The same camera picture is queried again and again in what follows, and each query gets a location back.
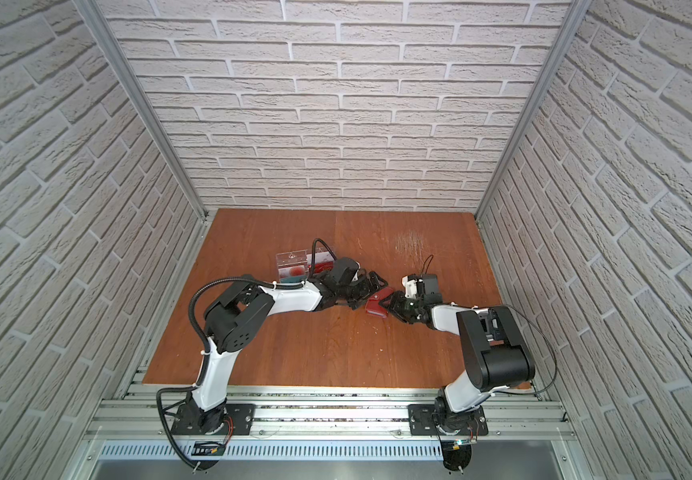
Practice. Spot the aluminium mounting rail frame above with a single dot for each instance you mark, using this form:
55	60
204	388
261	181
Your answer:
513	436

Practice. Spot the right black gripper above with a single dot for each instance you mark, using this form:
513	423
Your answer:
396	305

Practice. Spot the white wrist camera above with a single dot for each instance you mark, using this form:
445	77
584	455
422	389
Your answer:
410	284
356	275

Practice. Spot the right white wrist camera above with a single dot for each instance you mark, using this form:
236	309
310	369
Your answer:
410	284

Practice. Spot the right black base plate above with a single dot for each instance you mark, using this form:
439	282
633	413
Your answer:
429	420

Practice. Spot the clear acrylic card organizer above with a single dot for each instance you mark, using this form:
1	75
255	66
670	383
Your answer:
292	258

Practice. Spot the red card in organizer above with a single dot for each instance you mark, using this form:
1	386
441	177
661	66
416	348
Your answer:
322	261

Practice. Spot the white red-dot card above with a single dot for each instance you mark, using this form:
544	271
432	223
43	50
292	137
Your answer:
292	270

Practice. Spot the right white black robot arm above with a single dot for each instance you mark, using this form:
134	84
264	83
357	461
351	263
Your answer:
496	356

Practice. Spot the teal card in organizer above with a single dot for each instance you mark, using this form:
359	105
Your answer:
294	279

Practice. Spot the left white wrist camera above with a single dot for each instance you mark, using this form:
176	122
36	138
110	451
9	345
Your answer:
356	275

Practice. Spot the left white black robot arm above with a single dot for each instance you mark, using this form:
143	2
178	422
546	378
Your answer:
227	315

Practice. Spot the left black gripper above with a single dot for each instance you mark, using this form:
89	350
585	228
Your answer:
370	288

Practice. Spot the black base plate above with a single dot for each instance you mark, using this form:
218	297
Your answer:
429	420
191	420

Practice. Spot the red leather card holder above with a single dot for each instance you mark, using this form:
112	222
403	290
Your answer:
377	303

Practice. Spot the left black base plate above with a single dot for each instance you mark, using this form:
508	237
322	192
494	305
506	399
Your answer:
191	420

